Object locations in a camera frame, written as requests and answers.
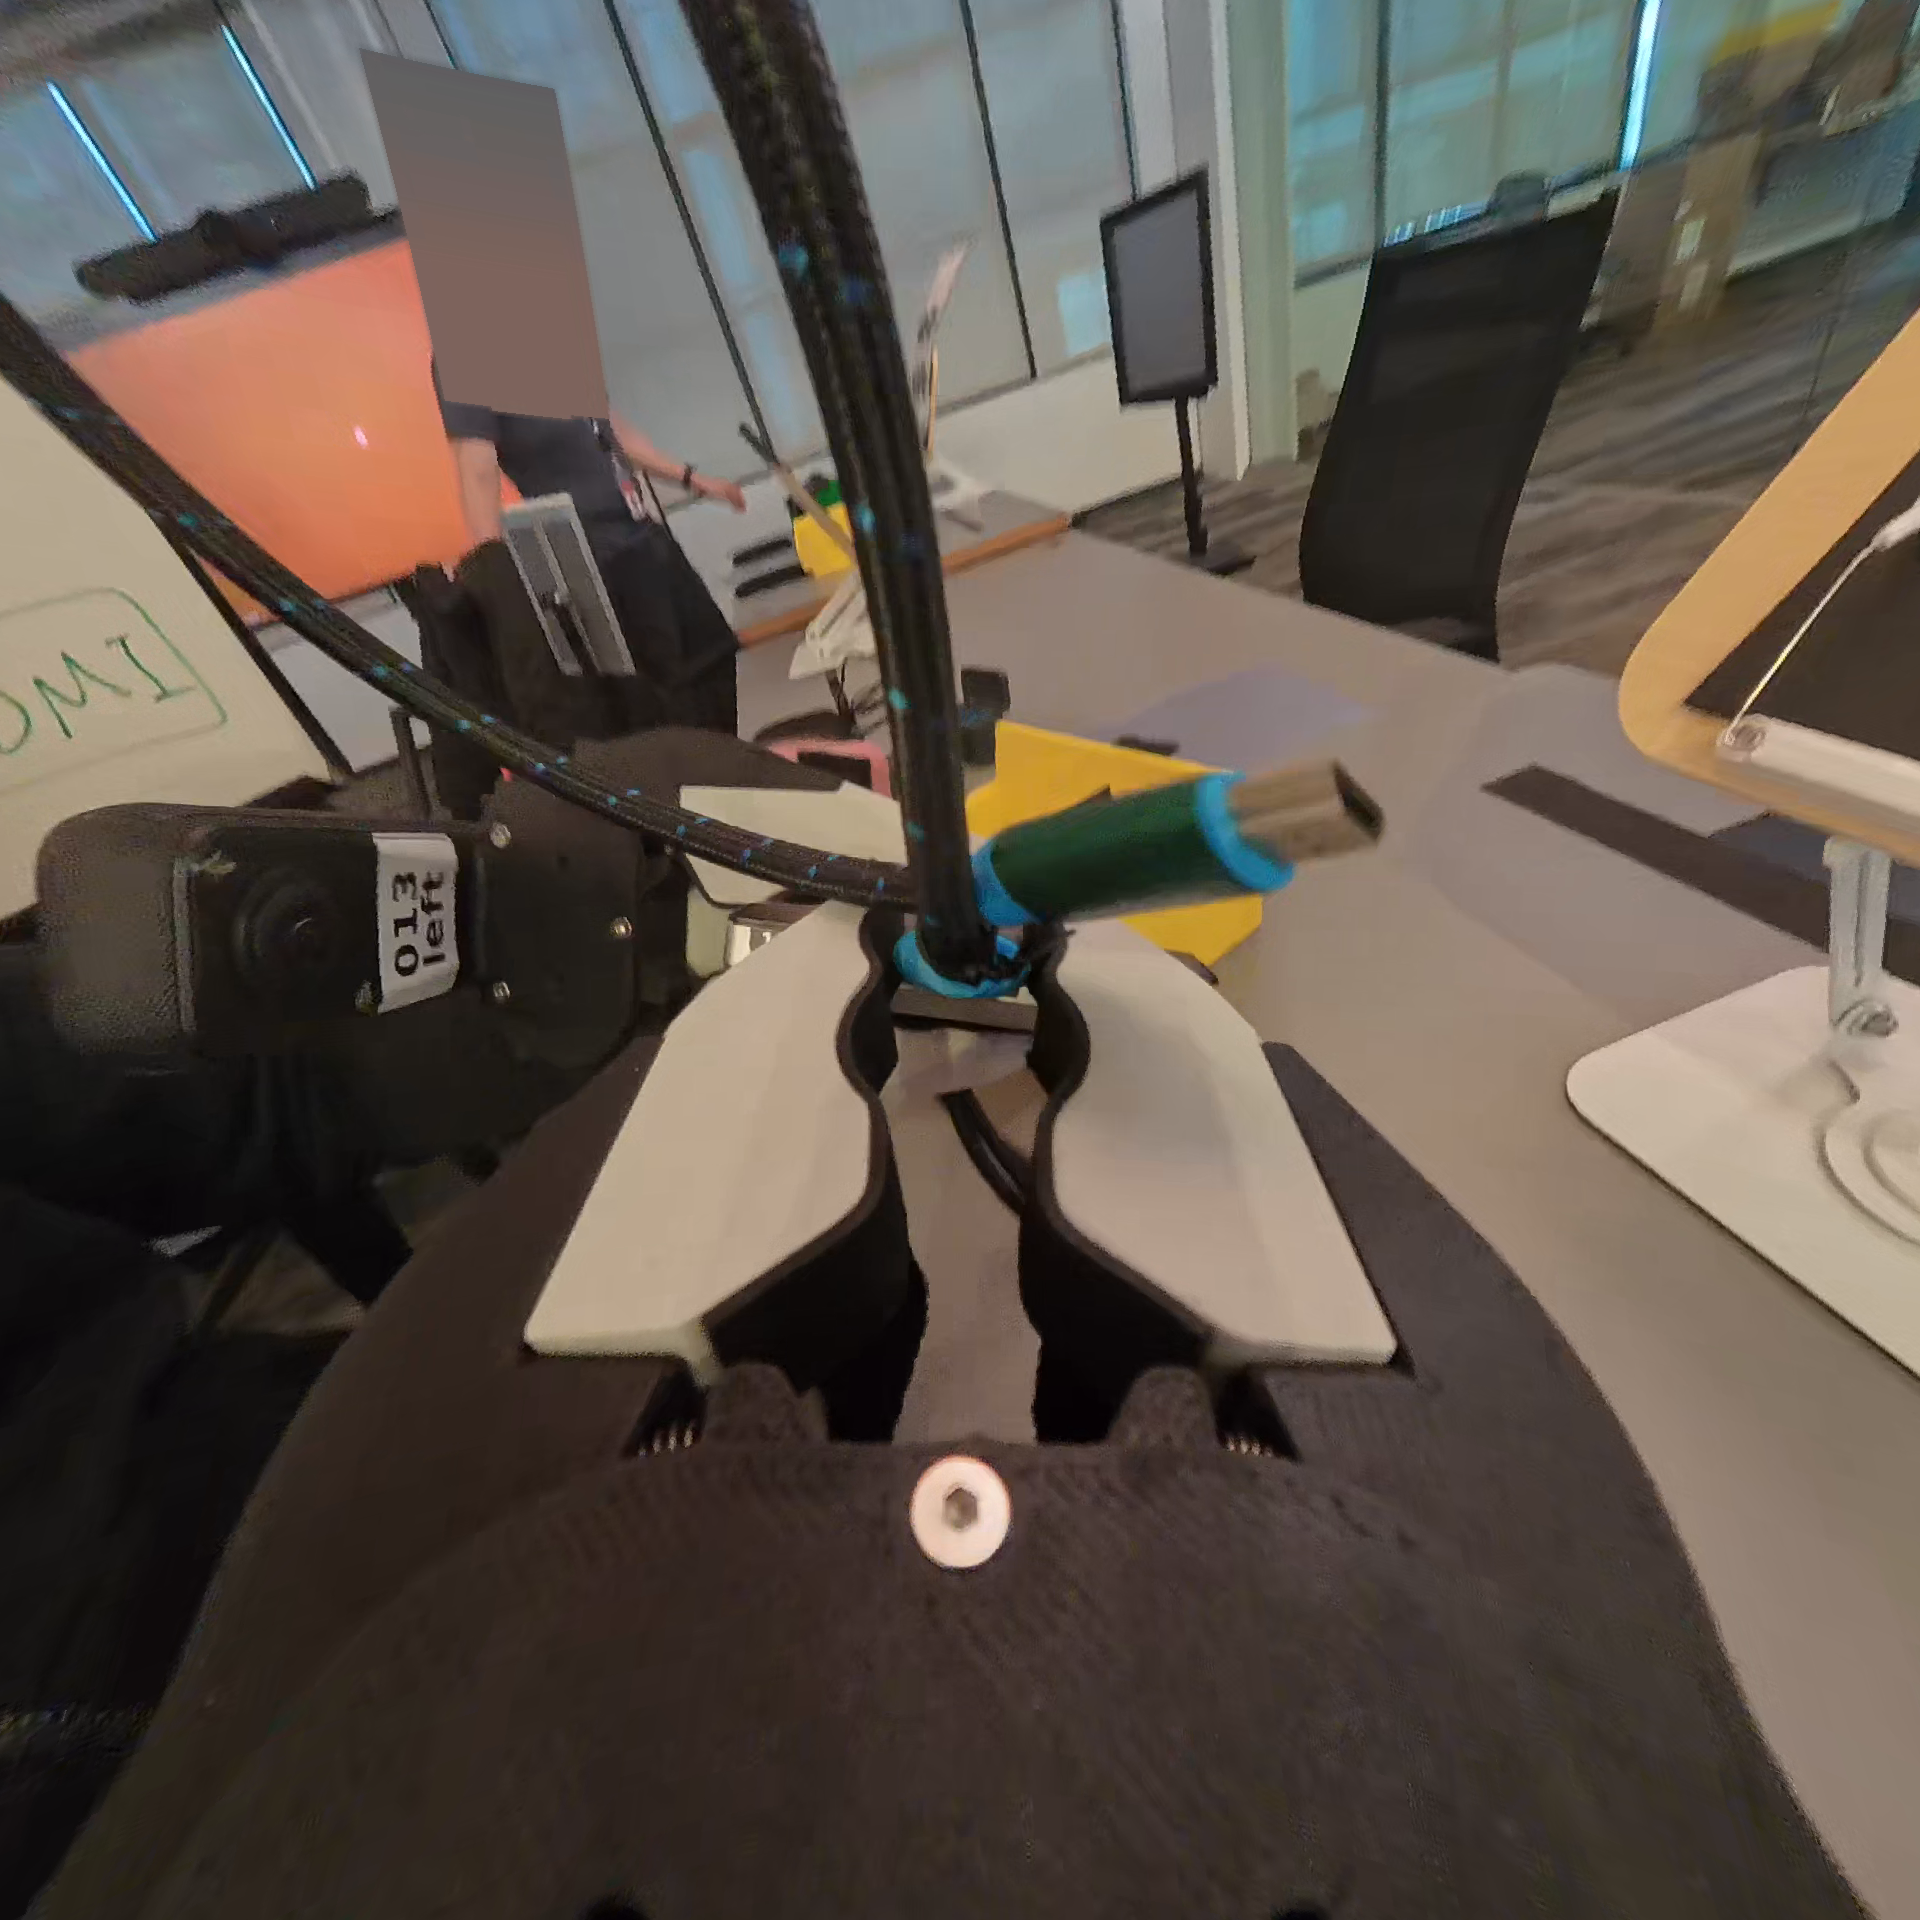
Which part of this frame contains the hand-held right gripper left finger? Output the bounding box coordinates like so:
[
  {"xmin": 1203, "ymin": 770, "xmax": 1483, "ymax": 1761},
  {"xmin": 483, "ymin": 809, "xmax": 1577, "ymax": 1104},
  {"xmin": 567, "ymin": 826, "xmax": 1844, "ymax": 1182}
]
[{"xmin": 521, "ymin": 901, "xmax": 923, "ymax": 1430}]

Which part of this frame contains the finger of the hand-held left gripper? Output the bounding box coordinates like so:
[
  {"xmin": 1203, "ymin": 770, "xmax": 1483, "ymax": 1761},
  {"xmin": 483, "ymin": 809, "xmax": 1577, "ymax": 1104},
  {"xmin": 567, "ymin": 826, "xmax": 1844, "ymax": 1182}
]
[{"xmin": 679, "ymin": 780, "xmax": 913, "ymax": 915}]

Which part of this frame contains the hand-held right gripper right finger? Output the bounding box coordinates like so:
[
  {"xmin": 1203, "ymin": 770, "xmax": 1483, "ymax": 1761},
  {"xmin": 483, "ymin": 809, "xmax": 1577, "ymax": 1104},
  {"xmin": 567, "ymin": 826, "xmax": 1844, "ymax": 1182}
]
[{"xmin": 1019, "ymin": 915, "xmax": 1400, "ymax": 1445}]

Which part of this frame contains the black braided usb cable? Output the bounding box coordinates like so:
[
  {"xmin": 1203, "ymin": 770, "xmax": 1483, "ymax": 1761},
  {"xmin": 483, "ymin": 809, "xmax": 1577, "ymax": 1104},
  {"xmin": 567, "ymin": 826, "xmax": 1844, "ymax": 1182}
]
[{"xmin": 0, "ymin": 0, "xmax": 1384, "ymax": 1004}]

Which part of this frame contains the yellow plastic bin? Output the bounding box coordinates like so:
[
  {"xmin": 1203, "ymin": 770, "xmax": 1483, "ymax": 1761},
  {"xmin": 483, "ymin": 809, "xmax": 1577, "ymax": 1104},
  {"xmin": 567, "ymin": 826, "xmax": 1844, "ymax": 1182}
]
[{"xmin": 967, "ymin": 720, "xmax": 1268, "ymax": 962}]

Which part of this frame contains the light wooden table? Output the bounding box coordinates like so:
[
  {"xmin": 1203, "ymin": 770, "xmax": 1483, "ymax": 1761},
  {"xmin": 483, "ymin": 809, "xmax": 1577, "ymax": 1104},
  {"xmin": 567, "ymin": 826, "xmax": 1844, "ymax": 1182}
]
[{"xmin": 736, "ymin": 480, "xmax": 1075, "ymax": 649}]

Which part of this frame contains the pale lilac sheet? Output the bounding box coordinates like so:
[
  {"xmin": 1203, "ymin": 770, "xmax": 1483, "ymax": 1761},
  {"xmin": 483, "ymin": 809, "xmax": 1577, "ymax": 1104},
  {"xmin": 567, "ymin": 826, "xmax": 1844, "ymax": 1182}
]
[{"xmin": 1094, "ymin": 667, "xmax": 1374, "ymax": 774}]

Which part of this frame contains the white panel stand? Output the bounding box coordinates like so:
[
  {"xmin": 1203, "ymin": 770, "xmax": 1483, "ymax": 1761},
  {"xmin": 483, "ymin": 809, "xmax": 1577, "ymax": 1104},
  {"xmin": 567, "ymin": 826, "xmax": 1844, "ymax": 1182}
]
[{"xmin": 1567, "ymin": 504, "xmax": 1920, "ymax": 1373}]

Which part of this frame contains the whiteboard with green writing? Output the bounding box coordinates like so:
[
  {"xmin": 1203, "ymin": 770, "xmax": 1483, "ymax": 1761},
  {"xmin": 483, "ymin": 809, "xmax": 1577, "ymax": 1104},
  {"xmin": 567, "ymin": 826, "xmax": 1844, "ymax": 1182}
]
[{"xmin": 0, "ymin": 376, "xmax": 355, "ymax": 917}]

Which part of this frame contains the dark screen on floor stand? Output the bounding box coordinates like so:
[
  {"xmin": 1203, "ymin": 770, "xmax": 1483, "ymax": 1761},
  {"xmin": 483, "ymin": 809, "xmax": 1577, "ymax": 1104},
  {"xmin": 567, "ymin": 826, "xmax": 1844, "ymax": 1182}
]
[{"xmin": 1100, "ymin": 168, "xmax": 1257, "ymax": 578}]

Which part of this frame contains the black video bar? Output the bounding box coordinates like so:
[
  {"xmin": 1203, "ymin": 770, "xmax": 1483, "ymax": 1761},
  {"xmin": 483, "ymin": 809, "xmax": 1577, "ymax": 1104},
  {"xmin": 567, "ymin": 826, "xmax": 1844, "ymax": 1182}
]
[{"xmin": 76, "ymin": 172, "xmax": 407, "ymax": 301}]

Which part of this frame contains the black office chair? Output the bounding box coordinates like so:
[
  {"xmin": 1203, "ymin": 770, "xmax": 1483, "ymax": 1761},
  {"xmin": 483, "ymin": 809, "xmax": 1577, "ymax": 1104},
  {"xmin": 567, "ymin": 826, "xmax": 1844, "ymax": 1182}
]
[{"xmin": 1296, "ymin": 195, "xmax": 1622, "ymax": 664}]

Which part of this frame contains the wood-framed black panel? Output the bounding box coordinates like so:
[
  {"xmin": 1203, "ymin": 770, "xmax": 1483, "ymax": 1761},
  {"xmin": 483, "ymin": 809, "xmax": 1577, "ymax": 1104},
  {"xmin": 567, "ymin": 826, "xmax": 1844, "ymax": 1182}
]
[{"xmin": 1616, "ymin": 306, "xmax": 1920, "ymax": 819}]

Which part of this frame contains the cardboard box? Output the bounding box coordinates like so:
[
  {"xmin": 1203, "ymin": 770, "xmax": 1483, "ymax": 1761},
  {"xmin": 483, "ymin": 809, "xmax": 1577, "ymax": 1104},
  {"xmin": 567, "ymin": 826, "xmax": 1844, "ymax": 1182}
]
[{"xmin": 1656, "ymin": 133, "xmax": 1767, "ymax": 324}]

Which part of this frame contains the orange wall screen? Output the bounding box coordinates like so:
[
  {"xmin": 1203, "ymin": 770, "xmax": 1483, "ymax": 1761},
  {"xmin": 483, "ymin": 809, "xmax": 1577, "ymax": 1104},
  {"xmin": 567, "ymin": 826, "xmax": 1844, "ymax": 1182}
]
[{"xmin": 59, "ymin": 241, "xmax": 519, "ymax": 617}]

